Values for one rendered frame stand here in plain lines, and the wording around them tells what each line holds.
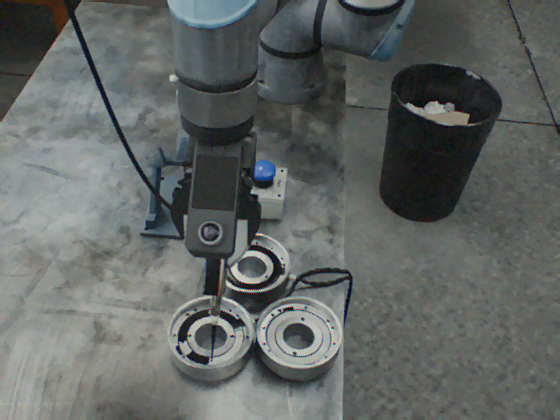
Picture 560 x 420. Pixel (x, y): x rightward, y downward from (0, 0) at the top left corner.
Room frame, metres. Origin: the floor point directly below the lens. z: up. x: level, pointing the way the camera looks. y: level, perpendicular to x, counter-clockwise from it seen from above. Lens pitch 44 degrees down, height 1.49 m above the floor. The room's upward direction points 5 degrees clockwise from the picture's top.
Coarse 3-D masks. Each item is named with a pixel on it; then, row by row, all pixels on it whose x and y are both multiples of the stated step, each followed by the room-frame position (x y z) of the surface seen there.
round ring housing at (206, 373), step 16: (192, 304) 0.48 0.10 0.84; (208, 304) 0.49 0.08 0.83; (224, 304) 0.49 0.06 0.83; (176, 320) 0.46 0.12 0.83; (208, 320) 0.47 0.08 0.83; (224, 320) 0.47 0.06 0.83; (176, 336) 0.44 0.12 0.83; (192, 336) 0.44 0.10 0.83; (224, 336) 0.46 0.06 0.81; (176, 352) 0.41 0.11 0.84; (208, 352) 0.42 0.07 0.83; (224, 352) 0.42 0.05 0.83; (240, 352) 0.42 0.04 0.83; (192, 368) 0.39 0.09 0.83; (208, 368) 0.39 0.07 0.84; (224, 368) 0.40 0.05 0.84; (240, 368) 0.41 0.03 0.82
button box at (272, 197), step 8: (280, 168) 0.75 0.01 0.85; (280, 176) 0.73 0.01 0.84; (256, 184) 0.70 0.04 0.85; (264, 184) 0.71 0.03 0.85; (272, 184) 0.71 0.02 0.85; (280, 184) 0.71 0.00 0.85; (256, 192) 0.69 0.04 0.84; (264, 192) 0.69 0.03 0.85; (272, 192) 0.69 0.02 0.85; (280, 192) 0.69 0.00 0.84; (264, 200) 0.68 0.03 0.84; (272, 200) 0.68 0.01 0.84; (280, 200) 0.68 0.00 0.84; (264, 208) 0.68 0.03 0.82; (272, 208) 0.68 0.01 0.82; (280, 208) 0.68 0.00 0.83; (264, 216) 0.68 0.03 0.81; (272, 216) 0.68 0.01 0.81; (280, 216) 0.68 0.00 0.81
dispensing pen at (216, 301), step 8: (208, 264) 0.46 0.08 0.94; (216, 264) 0.46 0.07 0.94; (208, 272) 0.46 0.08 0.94; (216, 272) 0.46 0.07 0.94; (208, 280) 0.45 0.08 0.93; (216, 280) 0.45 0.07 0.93; (208, 288) 0.45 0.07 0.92; (216, 288) 0.45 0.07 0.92; (216, 296) 0.45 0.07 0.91; (216, 304) 0.44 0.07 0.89; (216, 312) 0.44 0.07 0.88; (216, 320) 0.43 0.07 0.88
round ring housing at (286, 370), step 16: (272, 304) 0.49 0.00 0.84; (288, 304) 0.50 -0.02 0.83; (304, 304) 0.50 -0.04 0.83; (320, 304) 0.50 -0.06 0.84; (272, 320) 0.48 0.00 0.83; (288, 320) 0.48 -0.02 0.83; (304, 320) 0.48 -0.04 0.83; (336, 320) 0.47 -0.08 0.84; (288, 336) 0.47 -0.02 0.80; (304, 336) 0.47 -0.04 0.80; (320, 336) 0.46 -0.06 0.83; (336, 336) 0.46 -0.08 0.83; (272, 352) 0.43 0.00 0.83; (288, 352) 0.43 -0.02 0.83; (304, 352) 0.43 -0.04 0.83; (336, 352) 0.43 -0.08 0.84; (272, 368) 0.41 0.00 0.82; (288, 368) 0.40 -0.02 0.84; (304, 368) 0.40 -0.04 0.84; (320, 368) 0.41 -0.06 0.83
